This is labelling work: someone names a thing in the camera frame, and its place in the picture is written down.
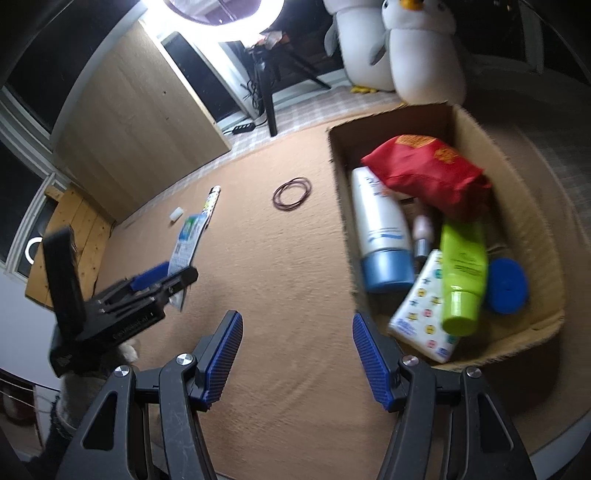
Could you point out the black tripod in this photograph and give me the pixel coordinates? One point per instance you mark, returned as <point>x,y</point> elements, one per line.
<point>268,92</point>

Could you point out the black power strip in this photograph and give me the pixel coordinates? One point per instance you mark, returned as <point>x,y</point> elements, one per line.
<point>240,128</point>

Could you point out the low wooden table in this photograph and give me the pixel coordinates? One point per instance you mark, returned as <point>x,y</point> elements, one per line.
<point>78,230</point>

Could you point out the patterned white stick tube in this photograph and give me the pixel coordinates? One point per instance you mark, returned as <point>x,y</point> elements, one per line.
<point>211,203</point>

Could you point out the white framed panel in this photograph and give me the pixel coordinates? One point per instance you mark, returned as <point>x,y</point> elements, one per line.
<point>198,74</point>

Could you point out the wooden cabinet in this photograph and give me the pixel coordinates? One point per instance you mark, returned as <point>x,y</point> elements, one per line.
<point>138,129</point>

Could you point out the brown carpet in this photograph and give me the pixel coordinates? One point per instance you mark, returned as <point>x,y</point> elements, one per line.
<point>286,277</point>

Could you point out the checked floor mat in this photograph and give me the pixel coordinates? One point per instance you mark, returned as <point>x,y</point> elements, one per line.
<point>323,110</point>

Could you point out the white shelf frame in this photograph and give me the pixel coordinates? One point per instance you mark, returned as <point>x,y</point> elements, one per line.
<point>531,41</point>

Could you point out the white bottle with blue cap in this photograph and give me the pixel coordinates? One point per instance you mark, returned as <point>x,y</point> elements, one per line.
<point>381,230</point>

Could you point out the small white cap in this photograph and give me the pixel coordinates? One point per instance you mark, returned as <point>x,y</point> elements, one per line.
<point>176,216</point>

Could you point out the red snack bag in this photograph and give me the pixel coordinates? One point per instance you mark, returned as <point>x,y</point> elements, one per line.
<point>425,170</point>

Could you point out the pink cosmetic bottle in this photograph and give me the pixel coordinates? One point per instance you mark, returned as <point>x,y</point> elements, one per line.
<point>422,230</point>

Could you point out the white green toothpaste tube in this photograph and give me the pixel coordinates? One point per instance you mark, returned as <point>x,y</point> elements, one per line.
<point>189,235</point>

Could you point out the large penguin plush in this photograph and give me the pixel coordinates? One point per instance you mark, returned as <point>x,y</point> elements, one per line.
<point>358,41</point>

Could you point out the patterned tissue pack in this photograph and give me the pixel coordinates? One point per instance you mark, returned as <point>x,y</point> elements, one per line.
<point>422,318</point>

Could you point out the person's left forearm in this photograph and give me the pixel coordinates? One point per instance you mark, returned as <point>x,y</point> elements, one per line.
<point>78,397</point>

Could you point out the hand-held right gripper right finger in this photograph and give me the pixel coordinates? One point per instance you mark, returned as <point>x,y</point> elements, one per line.
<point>371,364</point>

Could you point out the small penguin plush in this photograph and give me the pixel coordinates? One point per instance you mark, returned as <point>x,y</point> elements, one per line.
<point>425,55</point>

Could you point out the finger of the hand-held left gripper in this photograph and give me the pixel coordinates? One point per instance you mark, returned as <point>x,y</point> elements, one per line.
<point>178,284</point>
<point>150,275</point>

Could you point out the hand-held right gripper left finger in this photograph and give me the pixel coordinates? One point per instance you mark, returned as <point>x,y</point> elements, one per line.
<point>226,355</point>

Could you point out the blue round container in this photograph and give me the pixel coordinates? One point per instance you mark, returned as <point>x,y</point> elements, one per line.
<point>508,286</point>

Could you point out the cardboard box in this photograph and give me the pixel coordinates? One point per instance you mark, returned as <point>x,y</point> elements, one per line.
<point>521,203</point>

